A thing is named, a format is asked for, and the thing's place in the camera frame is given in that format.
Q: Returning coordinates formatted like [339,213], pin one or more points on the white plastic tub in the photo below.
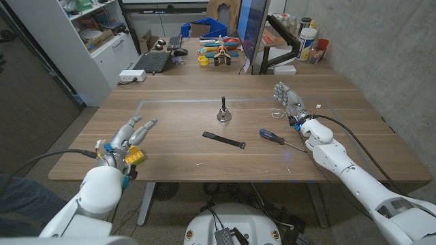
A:
[305,40]

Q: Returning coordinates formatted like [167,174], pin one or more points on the wooden toy airplane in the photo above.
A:
[222,51]

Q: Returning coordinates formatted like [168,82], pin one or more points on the white shelf cabinet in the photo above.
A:
[68,44]

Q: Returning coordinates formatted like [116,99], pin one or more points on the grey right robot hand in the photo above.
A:
[293,102]

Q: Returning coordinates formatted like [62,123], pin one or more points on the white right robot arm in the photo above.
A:
[357,177]

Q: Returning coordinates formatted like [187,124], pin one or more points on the red cup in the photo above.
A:
[323,44]

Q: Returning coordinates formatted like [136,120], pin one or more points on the blue plastic bin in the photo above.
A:
[204,27]

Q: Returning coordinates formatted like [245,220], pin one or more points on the white power strip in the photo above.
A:
[132,75]

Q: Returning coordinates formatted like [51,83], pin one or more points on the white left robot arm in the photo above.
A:
[98,194]

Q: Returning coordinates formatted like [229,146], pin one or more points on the small white box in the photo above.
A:
[284,69]

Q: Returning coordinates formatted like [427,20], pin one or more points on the red bowl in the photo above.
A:
[232,42]

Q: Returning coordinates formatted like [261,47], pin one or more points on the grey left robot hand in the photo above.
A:
[119,143]

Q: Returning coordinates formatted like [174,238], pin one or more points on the black floor fan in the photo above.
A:
[166,190]

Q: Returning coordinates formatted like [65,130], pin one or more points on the open cardboard box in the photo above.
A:
[148,41]

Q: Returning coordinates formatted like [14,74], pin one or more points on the black computer mouse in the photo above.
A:
[180,52]

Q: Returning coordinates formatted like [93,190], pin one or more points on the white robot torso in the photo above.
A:
[233,221]

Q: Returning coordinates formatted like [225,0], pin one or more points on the black laptop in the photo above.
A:
[153,61]

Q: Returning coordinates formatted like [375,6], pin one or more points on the yellow toy building brick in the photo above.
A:
[135,156]

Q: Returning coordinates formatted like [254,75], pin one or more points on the black computer monitor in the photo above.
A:
[252,27]

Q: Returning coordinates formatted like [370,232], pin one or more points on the person's leg in jeans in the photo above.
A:
[27,200]

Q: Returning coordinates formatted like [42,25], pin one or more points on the yellow tape roll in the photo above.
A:
[203,61]

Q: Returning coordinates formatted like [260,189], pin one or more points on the black keyboard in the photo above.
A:
[174,42]

